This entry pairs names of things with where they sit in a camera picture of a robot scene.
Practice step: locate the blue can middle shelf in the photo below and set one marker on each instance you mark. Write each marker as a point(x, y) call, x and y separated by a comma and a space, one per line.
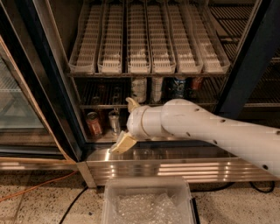
point(178, 88)

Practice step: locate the red can shelf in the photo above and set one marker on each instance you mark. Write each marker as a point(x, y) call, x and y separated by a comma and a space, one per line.
point(94, 124)
point(197, 83)

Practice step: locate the clear plastic bin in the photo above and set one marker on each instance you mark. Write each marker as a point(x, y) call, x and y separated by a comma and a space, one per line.
point(147, 201)

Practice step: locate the glass fridge door left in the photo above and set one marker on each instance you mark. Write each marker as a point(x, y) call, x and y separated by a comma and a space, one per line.
point(27, 141)

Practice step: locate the dark fridge centre post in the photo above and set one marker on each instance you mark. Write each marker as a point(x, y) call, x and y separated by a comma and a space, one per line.
point(257, 49)

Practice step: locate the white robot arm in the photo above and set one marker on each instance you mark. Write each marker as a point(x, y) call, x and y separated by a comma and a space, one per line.
point(257, 144)

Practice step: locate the red can bottom shelf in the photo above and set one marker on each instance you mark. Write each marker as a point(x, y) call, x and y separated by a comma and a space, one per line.
point(94, 124)

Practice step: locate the white slim can middle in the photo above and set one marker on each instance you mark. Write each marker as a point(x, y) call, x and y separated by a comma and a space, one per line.
point(156, 88)

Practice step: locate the red can middle shelf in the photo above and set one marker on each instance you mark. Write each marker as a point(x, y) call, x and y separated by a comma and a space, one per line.
point(197, 83)

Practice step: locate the silver slim can left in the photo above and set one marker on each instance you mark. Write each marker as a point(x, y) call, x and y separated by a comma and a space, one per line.
point(114, 120)

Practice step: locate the stainless fridge base grille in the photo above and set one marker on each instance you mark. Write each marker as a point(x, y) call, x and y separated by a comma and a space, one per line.
point(196, 164)

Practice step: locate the white can middle shelf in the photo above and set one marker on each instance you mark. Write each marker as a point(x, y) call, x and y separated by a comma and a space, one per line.
point(139, 89)

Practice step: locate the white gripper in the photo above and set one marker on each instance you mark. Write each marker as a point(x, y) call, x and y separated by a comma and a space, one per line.
point(134, 122)

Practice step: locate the middle wire shelf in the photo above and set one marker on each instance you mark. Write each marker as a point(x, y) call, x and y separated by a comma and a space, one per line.
point(110, 93)

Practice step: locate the white shelf tray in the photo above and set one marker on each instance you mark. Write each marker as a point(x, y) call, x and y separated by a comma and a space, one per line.
point(212, 53)
point(162, 56)
point(85, 48)
point(111, 47)
point(137, 38)
point(185, 47)

